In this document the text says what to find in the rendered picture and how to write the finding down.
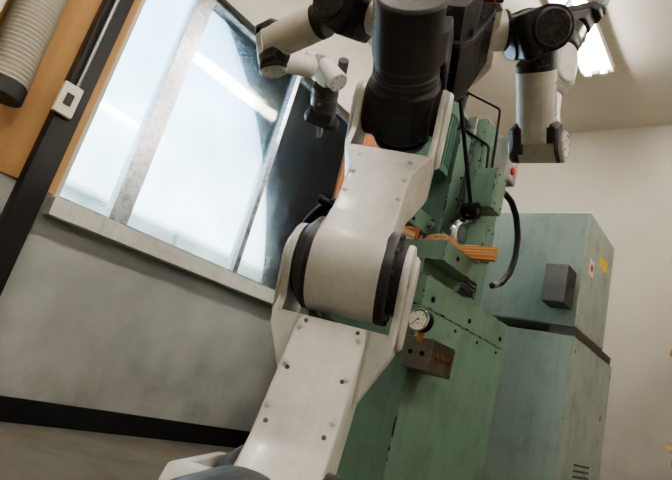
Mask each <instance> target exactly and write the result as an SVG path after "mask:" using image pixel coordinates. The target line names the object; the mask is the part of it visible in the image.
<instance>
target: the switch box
mask: <svg viewBox="0 0 672 480"><path fill-rule="evenodd" d="M508 143H509V137H508V138H498V140H497V148H496V155H495V162H494V168H496V167H497V168H499V170H500V171H501V172H502V173H503V174H504V175H505V177H506V178H507V183H506V187H514V185H515V179H516V174H517V168H518V163H515V166H514V164H513V163H512V162H511V161H510V160H509V156H508ZM512 167H514V168H515V171H516V172H515V175H512V174H511V168H512ZM509 174H510V175H511V176H512V179H511V178H510V177H509Z"/></svg>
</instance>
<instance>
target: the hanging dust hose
mask: <svg viewBox="0 0 672 480"><path fill-rule="evenodd" d="M67 3H68V0H12V3H11V5H10V7H9V11H7V15H5V19H3V23H2V24H1V27H0V104H3V105H6V106H9V107H13V108H19V107H21V106H22V104H23V102H24V100H25V98H26V96H27V94H28V92H29V88H31V84H32V80H34V76H36V72H37V71H38V69H37V68H39V64H41V60H43V56H44V54H45V52H46V49H47V48H48V45H49V43H50V40H51V37H52V36H53V33H54V32H55V29H56V26H57V25H58V22H59V20H60V18H61V15H62V14H63V11H64V9H65V7H66V4H67Z"/></svg>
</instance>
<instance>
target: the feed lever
mask: <svg viewBox="0 0 672 480"><path fill-rule="evenodd" d="M465 98H466V97H465V95H464V97H462V98H460V99H458V100H457V101H456V102H457V103H459V113H460V124H461V134H462V144H463V154H464V164H465V174H466V184H467V194H468V202H465V203H463V205H462V206H461V216H462V218H463V219H464V220H472V223H477V220H478V219H479V218H480V217H481V213H482V209H481V205H480V204H479V203H478V202H472V192H471V182H470V171H469V161H468V151H467V141H466V130H465V120H464V110H463V102H464V101H465Z"/></svg>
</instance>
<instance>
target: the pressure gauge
mask: <svg viewBox="0 0 672 480"><path fill-rule="evenodd" d="M417 318H419V320H418V319H417ZM416 319H417V320H416ZM415 320H416V321H415ZM414 321H415V322H414ZM411 323H412V324H411ZM410 324H411V325H410ZM433 324H434V317H433V314H432V313H431V312H430V311H428V310H427V309H425V308H424V307H416V308H414V309H412V310H411V313H410V318H409V322H408V325H409V327H410V328H411V329H412V330H414V331H417V332H418V335H417V340H418V341H422V340H423V338H424V333H426V332H428V331H429V330H430V329H431V328H432V327H433Z"/></svg>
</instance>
